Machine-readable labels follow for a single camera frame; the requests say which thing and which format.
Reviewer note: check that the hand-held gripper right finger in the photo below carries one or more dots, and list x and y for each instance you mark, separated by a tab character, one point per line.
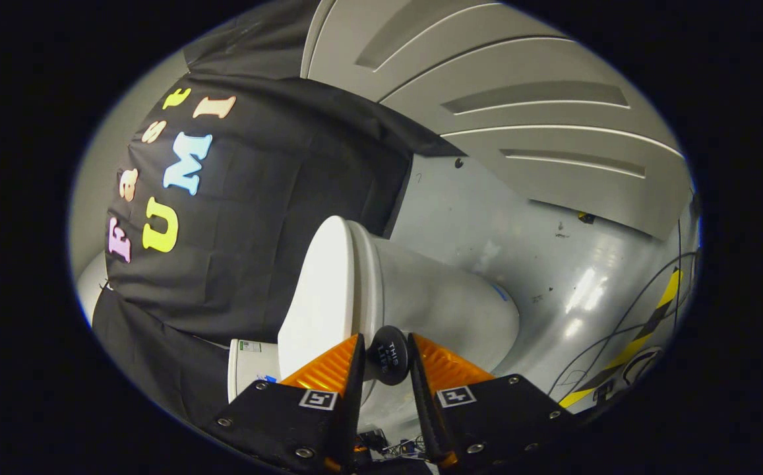
424	409

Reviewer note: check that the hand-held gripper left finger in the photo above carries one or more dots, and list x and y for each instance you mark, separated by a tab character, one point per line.
353	409

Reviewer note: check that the black round lid knob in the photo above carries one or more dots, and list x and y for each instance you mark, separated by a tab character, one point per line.
389	356

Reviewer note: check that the white toilet bowl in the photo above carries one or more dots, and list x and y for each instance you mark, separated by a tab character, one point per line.
434	297

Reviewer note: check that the black backdrop cloth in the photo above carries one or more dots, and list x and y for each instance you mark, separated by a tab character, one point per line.
256	198

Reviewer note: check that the yellow black floor tape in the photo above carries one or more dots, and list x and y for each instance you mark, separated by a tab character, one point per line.
645	326

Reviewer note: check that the small yellow black object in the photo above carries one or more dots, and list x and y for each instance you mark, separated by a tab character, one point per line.
587	218

